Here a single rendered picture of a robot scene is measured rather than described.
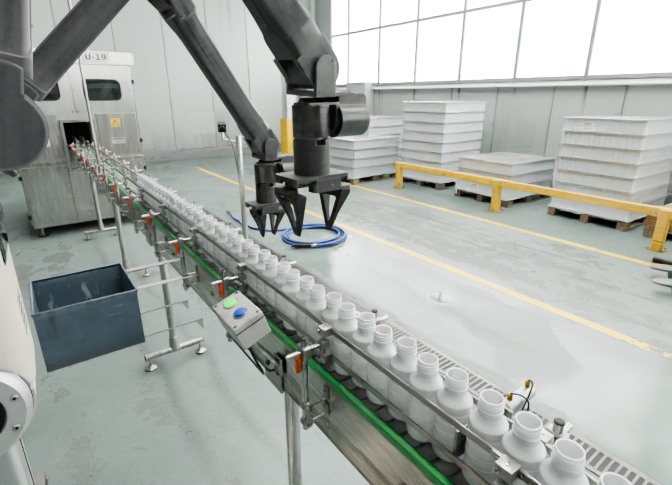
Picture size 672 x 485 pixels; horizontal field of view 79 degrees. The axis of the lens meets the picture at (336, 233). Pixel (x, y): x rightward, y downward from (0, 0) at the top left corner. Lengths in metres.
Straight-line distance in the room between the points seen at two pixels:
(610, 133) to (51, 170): 6.72
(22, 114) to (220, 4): 11.99
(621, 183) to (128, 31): 10.29
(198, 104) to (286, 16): 11.36
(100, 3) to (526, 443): 1.04
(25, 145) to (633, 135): 5.97
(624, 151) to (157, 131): 9.84
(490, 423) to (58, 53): 0.98
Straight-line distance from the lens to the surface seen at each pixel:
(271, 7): 0.59
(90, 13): 0.98
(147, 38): 11.72
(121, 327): 1.70
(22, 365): 0.78
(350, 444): 1.02
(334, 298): 0.99
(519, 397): 0.90
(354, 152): 7.76
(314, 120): 0.62
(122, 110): 5.89
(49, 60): 0.96
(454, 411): 0.76
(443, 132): 7.51
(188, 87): 11.87
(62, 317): 1.65
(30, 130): 0.49
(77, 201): 5.94
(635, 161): 6.12
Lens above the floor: 1.61
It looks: 18 degrees down
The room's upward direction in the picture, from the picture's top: straight up
